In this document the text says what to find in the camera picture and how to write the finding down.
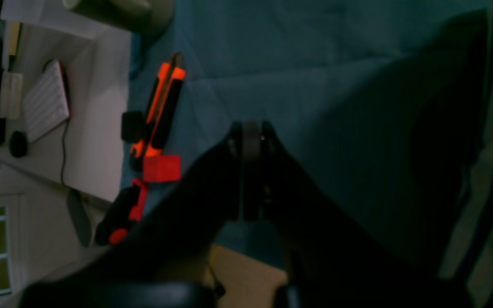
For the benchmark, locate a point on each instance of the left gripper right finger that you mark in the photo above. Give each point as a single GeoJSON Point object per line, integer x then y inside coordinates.
{"type": "Point", "coordinates": [330, 261]}

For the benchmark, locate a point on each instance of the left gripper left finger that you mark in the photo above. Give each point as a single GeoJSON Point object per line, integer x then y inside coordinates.
{"type": "Point", "coordinates": [141, 270]}

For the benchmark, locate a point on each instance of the orange black clamp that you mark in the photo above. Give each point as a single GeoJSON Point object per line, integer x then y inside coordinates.
{"type": "Point", "coordinates": [125, 212]}

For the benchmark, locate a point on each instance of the small orange cube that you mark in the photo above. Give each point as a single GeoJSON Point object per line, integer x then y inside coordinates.
{"type": "Point", "coordinates": [161, 168]}

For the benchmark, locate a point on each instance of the black square block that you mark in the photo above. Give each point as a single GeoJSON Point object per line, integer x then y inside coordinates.
{"type": "Point", "coordinates": [132, 126]}

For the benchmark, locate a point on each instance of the orange black utility knife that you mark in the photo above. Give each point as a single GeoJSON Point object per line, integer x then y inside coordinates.
{"type": "Point", "coordinates": [170, 74]}

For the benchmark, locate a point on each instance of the blue table cloth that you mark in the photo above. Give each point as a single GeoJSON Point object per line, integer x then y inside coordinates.
{"type": "Point", "coordinates": [341, 81]}

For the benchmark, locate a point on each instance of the black computer mouse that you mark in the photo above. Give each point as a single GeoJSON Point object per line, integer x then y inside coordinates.
{"type": "Point", "coordinates": [18, 144]}

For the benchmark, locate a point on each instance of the white computer keyboard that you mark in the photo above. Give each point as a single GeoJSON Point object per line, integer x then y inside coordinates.
{"type": "Point", "coordinates": [46, 105]}

